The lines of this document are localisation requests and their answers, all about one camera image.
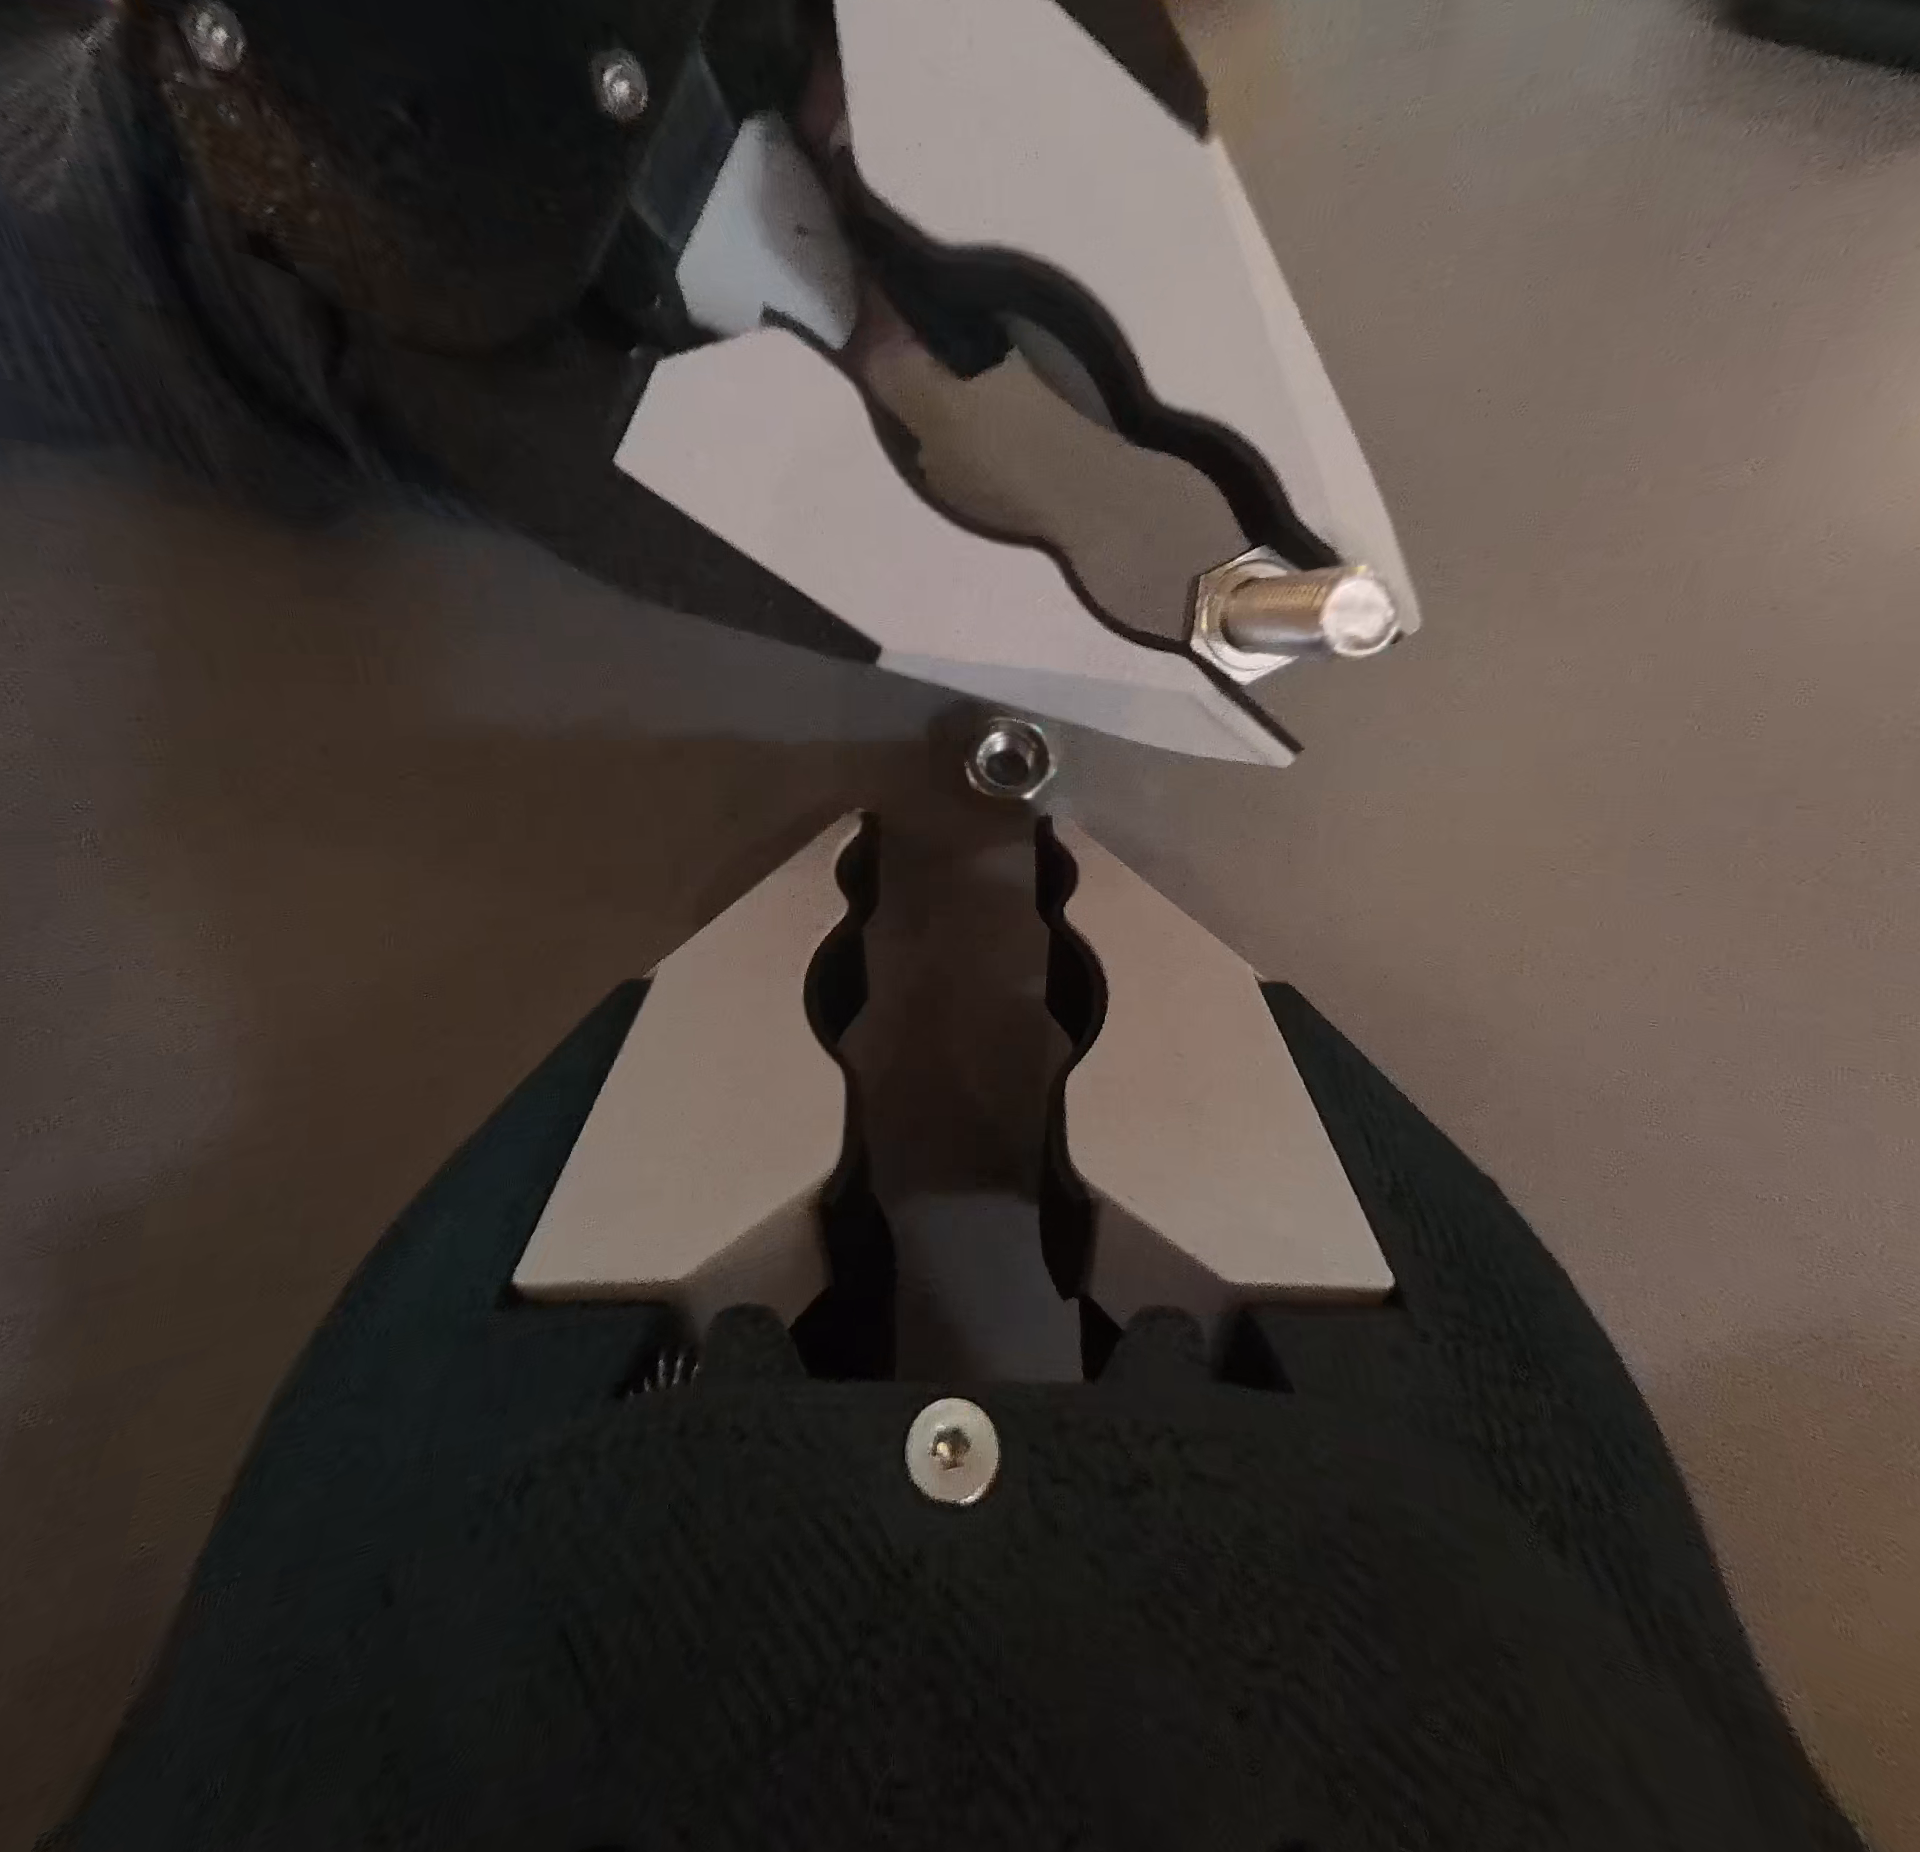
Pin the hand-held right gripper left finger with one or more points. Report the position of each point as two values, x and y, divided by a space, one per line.
691 1133

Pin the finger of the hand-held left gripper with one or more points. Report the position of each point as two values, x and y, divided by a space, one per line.
1050 127
810 533

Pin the steel hex bolt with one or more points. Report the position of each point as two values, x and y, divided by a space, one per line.
1306 617

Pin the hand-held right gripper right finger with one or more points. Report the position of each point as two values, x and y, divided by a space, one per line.
1214 1147

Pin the steel hex nut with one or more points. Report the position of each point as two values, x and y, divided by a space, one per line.
977 773

